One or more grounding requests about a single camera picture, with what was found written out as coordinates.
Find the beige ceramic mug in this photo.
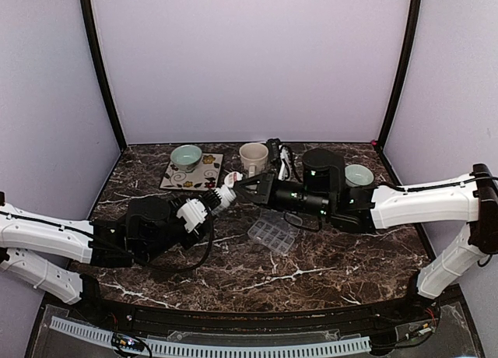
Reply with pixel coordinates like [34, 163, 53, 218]
[239, 142, 269, 177]

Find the floral square coaster tile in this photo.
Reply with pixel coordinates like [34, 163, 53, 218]
[160, 153, 223, 191]

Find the black front table rail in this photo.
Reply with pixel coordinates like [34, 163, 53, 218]
[38, 286, 464, 335]

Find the black right frame post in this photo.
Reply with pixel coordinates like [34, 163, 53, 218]
[377, 0, 422, 153]

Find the small white bottle cap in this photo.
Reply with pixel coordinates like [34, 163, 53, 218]
[224, 171, 244, 188]

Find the celadon green bowl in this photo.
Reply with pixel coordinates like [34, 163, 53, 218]
[345, 164, 374, 188]
[170, 145, 203, 172]

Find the right celadon green bowl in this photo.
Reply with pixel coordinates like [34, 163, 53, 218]
[345, 164, 374, 188]

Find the left celadon green bowl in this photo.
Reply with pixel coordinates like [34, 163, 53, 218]
[170, 145, 203, 172]

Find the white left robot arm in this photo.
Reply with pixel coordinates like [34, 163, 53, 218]
[1, 191, 221, 324]

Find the white slotted cable duct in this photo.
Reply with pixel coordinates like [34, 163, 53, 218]
[50, 316, 371, 356]

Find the white pill bottle orange label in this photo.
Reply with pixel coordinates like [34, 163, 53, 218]
[201, 185, 237, 216]

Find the clear plastic pill organizer box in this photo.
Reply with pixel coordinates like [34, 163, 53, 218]
[247, 209, 303, 256]

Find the black left frame post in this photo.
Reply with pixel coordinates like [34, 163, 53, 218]
[79, 0, 128, 153]

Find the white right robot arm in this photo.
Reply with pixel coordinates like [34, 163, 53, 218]
[233, 149, 497, 322]

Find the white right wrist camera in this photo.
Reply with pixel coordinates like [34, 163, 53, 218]
[265, 138, 302, 183]

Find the black frame post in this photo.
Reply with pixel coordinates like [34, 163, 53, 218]
[79, 0, 128, 153]
[377, 0, 422, 153]

